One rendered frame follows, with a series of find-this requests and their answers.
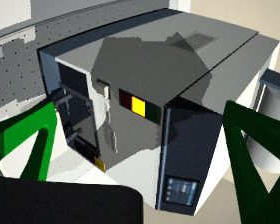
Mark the grey cylinder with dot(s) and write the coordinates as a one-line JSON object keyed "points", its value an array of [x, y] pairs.
{"points": [[270, 106]]}

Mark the white sheet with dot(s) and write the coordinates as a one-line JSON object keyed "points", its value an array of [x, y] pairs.
{"points": [[15, 162]]}

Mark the grey perforated base plate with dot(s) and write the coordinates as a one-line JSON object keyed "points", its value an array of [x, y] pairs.
{"points": [[21, 84]]}

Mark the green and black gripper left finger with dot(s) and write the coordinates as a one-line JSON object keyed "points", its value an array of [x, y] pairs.
{"points": [[17, 129]]}

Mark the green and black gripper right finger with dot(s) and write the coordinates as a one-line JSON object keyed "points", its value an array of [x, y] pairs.
{"points": [[256, 205]]}

